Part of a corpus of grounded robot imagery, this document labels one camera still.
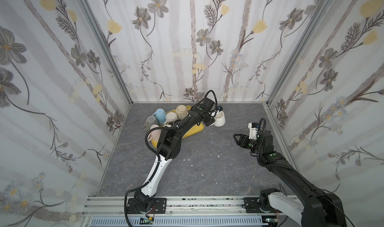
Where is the yellow tray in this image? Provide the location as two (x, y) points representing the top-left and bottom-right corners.
(151, 105), (204, 148)

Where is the aluminium mounting rail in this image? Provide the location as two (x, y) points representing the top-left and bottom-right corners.
(81, 196), (283, 217)

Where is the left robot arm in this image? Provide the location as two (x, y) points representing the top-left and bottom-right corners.
(124, 97), (219, 213)

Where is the light blue mug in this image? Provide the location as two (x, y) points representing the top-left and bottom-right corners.
(153, 108), (167, 126)

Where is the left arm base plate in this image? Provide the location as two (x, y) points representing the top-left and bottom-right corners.
(126, 198), (167, 215)

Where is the white mug centre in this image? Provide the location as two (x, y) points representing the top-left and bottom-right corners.
(164, 112), (178, 126)

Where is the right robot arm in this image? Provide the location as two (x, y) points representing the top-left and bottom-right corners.
(233, 131), (347, 227)

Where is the beige mug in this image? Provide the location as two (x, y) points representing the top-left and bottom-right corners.
(175, 104), (189, 120)

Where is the pink mug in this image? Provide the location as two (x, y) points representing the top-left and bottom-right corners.
(147, 125), (162, 142)

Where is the grey mug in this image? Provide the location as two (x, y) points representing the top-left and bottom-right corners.
(143, 116), (159, 131)

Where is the white slotted cable duct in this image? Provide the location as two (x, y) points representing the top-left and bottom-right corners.
(90, 216), (268, 227)

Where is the black mug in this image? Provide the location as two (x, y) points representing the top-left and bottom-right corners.
(172, 119), (182, 127)

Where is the white speckled mug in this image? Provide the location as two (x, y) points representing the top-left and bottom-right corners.
(211, 111), (226, 127)

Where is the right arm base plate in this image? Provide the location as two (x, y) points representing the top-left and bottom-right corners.
(243, 197), (271, 214)

